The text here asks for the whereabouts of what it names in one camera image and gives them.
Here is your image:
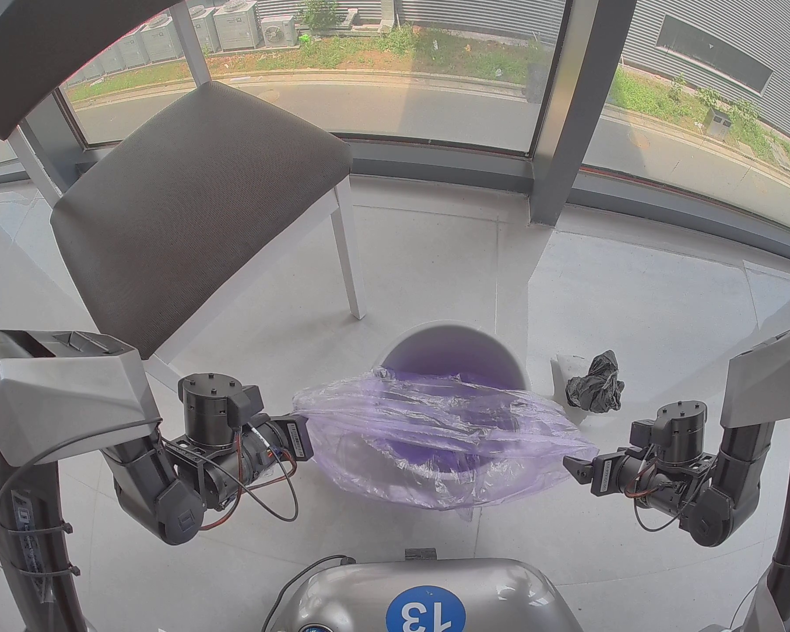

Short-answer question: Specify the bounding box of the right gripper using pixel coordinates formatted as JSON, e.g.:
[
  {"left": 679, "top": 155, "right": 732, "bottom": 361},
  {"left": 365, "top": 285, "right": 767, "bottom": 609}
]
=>
[{"left": 591, "top": 448, "right": 660, "bottom": 499}]

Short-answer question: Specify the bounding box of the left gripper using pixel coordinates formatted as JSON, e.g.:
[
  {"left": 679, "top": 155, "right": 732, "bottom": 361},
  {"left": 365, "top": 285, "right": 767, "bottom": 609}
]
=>
[{"left": 237, "top": 415, "right": 317, "bottom": 485}]

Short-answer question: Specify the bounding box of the black plastic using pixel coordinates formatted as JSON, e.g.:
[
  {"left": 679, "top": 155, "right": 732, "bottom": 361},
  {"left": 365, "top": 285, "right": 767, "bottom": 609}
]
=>
[{"left": 565, "top": 350, "right": 625, "bottom": 414}]

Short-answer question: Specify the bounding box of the purple plastic bag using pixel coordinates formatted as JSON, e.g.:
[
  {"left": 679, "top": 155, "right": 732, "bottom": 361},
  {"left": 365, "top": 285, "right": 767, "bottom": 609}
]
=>
[{"left": 291, "top": 365, "right": 600, "bottom": 524}]

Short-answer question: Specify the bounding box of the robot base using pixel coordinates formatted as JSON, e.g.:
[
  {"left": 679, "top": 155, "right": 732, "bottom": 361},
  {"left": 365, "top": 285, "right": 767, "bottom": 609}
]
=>
[{"left": 273, "top": 548, "right": 583, "bottom": 632}]

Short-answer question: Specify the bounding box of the white trash bin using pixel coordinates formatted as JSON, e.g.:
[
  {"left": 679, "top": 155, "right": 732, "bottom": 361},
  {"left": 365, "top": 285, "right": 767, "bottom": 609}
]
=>
[{"left": 378, "top": 323, "right": 531, "bottom": 485}]

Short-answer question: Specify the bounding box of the white chair with grey seat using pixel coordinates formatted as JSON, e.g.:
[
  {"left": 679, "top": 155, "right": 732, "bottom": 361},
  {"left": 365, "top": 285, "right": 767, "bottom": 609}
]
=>
[{"left": 0, "top": 0, "right": 368, "bottom": 395}]

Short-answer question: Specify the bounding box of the window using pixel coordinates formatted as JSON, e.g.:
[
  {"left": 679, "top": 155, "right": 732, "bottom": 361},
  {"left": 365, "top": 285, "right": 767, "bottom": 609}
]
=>
[{"left": 0, "top": 0, "right": 790, "bottom": 263}]

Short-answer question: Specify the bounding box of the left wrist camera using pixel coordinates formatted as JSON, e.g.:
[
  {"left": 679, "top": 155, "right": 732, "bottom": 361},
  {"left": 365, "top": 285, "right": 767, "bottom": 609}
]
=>
[{"left": 229, "top": 385, "right": 265, "bottom": 430}]

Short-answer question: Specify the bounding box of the black cable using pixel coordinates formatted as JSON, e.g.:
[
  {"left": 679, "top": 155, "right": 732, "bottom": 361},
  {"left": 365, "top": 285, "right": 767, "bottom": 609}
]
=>
[
  {"left": 237, "top": 419, "right": 301, "bottom": 523},
  {"left": 261, "top": 555, "right": 358, "bottom": 632}
]

